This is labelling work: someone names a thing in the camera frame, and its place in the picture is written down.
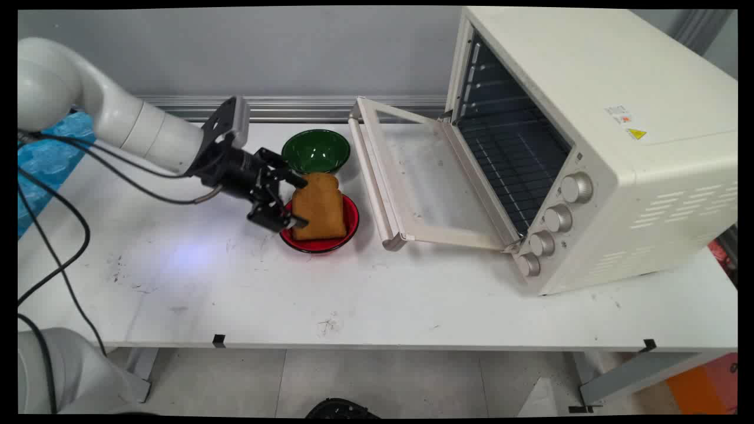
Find aluminium rail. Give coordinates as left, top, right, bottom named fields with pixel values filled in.
left=137, top=95, right=448, bottom=123

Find white oven door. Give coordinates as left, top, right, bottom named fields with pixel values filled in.
left=348, top=97, right=522, bottom=252

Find red plate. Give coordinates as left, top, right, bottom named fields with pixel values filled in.
left=279, top=193, right=360, bottom=254

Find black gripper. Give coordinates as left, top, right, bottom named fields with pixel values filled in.
left=199, top=144, right=309, bottom=233

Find orange box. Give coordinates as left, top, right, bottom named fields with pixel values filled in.
left=666, top=353, right=738, bottom=414

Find green bowl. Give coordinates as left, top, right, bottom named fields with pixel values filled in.
left=281, top=129, right=352, bottom=175

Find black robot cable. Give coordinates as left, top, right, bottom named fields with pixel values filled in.
left=18, top=131, right=223, bottom=414

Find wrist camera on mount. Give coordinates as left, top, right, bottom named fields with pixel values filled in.
left=201, top=97, right=251, bottom=150

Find blue plastic bag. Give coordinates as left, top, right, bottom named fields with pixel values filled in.
left=18, top=111, right=97, bottom=239

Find brown toast bread slice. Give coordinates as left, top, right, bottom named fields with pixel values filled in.
left=292, top=172, right=348, bottom=241

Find white toaster oven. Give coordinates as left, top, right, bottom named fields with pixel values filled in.
left=445, top=6, right=738, bottom=296

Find grey table leg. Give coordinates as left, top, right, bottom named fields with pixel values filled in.
left=569, top=352, right=713, bottom=413
left=123, top=347, right=160, bottom=403

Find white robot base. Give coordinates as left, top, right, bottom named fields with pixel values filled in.
left=18, top=327, right=151, bottom=414

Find metal oven rack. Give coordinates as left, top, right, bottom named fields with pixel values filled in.
left=458, top=115, right=571, bottom=236

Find black round object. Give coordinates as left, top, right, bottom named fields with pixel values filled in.
left=305, top=398, right=381, bottom=419

